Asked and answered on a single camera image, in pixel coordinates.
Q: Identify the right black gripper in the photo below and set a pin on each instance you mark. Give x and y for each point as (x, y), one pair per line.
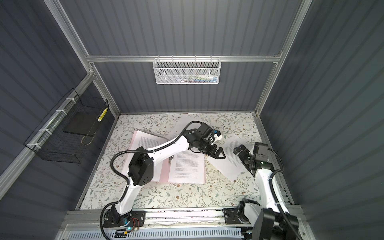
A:
(242, 155)

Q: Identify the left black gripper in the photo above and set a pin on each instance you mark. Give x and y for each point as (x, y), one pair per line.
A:
(215, 154)

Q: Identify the corner white printed sheet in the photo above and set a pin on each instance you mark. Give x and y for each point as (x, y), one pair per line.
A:
(231, 166)

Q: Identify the pink file folder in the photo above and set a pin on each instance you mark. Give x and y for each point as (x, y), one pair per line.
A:
(147, 141)

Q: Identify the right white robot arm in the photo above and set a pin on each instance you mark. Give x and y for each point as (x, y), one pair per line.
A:
(269, 217)

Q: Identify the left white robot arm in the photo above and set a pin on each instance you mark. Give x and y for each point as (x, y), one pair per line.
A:
(140, 171)

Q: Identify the metal folder clip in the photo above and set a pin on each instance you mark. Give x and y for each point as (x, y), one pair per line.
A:
(170, 161)

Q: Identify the pens in white basket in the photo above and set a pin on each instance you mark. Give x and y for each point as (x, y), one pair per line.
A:
(200, 79)

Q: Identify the yellow marker pen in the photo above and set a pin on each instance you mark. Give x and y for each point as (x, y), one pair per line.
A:
(102, 115)

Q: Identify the white wire mesh basket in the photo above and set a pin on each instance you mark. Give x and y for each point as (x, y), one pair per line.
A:
(170, 72)

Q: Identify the black wire mesh basket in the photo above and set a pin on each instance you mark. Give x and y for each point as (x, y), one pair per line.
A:
(72, 134)

